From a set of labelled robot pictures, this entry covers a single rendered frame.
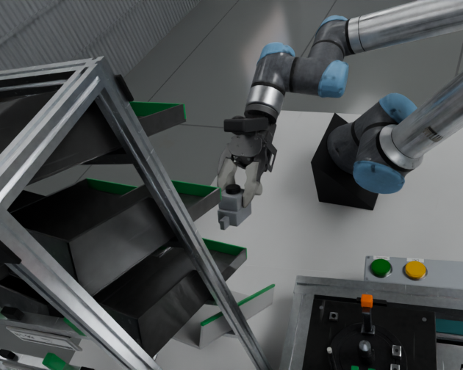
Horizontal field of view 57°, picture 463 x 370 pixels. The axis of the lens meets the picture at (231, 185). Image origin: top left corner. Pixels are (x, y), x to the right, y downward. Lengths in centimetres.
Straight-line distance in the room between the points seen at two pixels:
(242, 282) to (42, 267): 84
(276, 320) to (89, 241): 70
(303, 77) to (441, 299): 53
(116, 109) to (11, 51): 338
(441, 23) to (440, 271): 50
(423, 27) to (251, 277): 71
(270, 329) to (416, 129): 56
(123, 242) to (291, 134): 111
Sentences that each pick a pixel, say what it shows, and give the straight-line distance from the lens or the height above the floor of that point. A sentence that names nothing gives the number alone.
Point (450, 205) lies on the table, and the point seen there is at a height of 86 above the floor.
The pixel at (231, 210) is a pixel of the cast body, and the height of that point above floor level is 122.
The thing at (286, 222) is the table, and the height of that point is 86.
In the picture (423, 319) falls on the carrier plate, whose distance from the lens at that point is 94.
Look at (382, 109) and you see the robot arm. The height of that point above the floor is 114.
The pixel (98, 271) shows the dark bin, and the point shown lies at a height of 148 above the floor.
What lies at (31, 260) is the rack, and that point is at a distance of 36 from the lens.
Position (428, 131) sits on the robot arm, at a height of 121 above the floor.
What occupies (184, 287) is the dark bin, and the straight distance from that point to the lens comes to 63.
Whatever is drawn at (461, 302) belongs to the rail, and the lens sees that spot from 98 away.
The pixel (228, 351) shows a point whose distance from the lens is 108.
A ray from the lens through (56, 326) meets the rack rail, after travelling 48.
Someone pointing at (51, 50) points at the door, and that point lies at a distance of 400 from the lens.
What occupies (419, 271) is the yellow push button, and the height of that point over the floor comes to 97.
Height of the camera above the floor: 181
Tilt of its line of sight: 42 degrees down
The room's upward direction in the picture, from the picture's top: 22 degrees counter-clockwise
